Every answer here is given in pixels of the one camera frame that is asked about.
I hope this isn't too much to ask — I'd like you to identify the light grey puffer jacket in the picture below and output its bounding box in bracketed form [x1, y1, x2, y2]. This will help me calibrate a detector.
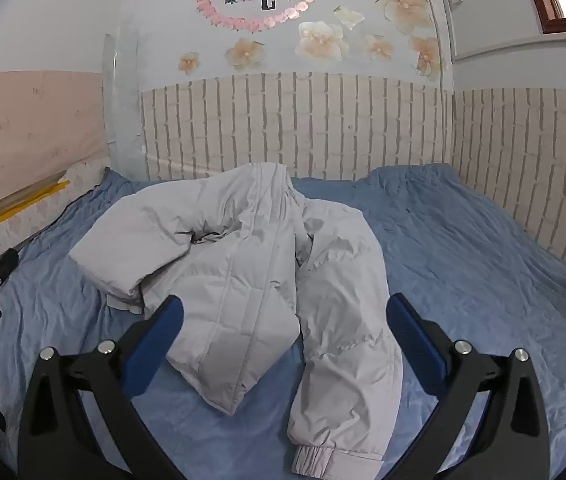
[70, 162, 403, 479]

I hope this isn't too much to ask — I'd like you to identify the pink floral curtain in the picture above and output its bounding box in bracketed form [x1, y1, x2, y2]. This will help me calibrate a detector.
[0, 70, 108, 200]

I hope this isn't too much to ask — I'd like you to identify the blue bed sheet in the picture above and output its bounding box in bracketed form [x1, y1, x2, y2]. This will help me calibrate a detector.
[0, 165, 566, 479]

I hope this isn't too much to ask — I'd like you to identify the clear plastic sheet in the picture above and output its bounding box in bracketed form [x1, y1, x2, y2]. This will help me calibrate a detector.
[102, 24, 149, 181]

